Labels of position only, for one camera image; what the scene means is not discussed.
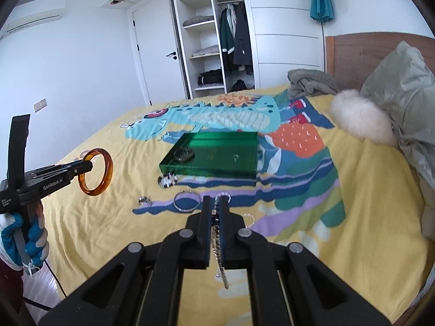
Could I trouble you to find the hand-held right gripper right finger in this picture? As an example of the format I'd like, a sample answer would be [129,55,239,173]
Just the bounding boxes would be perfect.
[217,195,391,326]

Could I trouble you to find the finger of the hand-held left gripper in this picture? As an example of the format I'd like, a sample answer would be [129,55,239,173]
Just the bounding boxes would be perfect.
[29,164,73,179]
[41,161,94,191]

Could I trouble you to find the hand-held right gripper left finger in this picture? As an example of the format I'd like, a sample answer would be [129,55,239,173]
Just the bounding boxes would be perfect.
[38,195,215,326]

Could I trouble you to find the amber bangle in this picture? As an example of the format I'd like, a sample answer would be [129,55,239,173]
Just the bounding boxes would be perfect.
[78,148,113,197]

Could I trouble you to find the thin silver bangle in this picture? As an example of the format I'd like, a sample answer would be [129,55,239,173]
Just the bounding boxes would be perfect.
[173,190,201,212]

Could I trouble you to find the black and white beaded bracelet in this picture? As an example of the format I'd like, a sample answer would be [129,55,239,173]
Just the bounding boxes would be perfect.
[158,173,178,188]

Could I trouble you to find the green jewelry tray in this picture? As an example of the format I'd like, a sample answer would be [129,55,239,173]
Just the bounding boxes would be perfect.
[159,132,259,179]

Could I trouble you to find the dark green bangle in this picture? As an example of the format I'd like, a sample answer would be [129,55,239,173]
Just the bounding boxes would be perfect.
[173,149,195,162]

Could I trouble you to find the person's left forearm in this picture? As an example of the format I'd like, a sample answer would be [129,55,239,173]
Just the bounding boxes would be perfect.
[0,256,25,326]

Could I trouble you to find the person's left hand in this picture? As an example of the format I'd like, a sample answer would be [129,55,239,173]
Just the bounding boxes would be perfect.
[0,206,49,273]

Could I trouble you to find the yellow dinosaur print bed cover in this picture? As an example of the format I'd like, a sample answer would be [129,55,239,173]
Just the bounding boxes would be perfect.
[41,86,435,326]

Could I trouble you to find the black bag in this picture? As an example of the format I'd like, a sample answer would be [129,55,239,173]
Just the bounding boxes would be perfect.
[231,80,255,92]

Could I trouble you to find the folded black clothes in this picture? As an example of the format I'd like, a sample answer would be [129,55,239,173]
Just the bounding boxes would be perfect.
[198,70,223,87]

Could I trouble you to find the white air conditioner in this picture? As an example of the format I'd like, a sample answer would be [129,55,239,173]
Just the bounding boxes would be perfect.
[0,0,66,39]

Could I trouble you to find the white door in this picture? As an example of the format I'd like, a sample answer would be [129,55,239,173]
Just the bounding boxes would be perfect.
[131,0,187,106]

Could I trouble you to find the grey blanket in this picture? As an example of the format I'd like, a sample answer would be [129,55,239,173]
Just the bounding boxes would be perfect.
[287,69,341,100]

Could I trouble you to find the folded light clothes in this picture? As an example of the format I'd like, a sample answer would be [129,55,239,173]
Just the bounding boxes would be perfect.
[192,45,220,58]

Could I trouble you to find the white fur pillow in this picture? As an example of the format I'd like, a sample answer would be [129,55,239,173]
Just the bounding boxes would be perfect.
[330,89,399,145]

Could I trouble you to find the dark green hanging jacket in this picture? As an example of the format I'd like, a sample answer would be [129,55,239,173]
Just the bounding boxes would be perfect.
[220,7,236,73]

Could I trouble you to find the black hanging coat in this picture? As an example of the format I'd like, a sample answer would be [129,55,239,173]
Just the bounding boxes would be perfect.
[233,3,254,76]

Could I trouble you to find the folded grey clothes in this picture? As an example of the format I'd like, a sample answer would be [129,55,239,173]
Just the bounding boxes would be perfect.
[183,16,215,27]

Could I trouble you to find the white wardrobe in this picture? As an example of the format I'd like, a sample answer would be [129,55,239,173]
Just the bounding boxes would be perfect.
[169,0,327,100]

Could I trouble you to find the wooden headboard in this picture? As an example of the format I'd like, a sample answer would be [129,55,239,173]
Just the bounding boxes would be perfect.
[324,34,435,96]

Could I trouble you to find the grey-green pillow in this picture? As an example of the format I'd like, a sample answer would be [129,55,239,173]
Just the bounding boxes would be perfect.
[360,41,435,239]

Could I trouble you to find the black cable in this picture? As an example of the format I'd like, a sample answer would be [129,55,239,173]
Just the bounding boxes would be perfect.
[20,261,67,310]

